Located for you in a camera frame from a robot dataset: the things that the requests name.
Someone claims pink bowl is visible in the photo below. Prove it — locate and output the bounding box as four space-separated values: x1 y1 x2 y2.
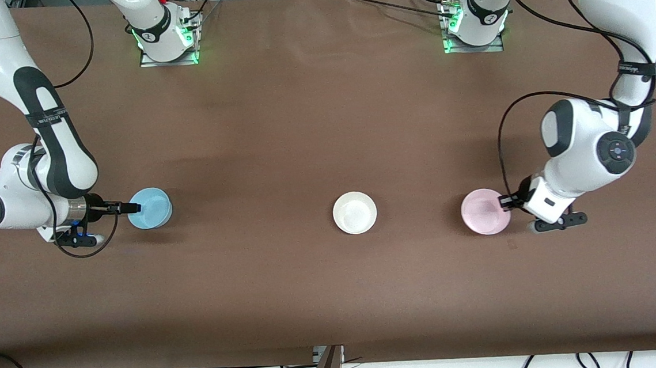
459 187 513 237

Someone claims blue bowl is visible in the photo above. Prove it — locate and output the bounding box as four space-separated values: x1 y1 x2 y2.
126 186 174 231

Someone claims white bowl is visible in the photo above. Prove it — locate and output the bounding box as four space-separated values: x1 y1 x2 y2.
331 190 379 236

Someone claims brown table cover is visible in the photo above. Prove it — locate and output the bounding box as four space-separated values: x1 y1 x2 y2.
0 0 656 368

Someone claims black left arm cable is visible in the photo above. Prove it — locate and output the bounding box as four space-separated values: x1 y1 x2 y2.
487 0 656 196

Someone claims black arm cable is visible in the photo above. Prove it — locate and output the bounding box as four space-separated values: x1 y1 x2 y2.
18 0 123 261
487 0 656 196

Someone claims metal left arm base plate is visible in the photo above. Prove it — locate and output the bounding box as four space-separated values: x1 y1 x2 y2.
439 0 505 56

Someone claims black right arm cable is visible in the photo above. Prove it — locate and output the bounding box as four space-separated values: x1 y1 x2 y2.
18 0 123 261

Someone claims black cable on table cover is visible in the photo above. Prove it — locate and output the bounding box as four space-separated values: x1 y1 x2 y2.
341 0 449 21

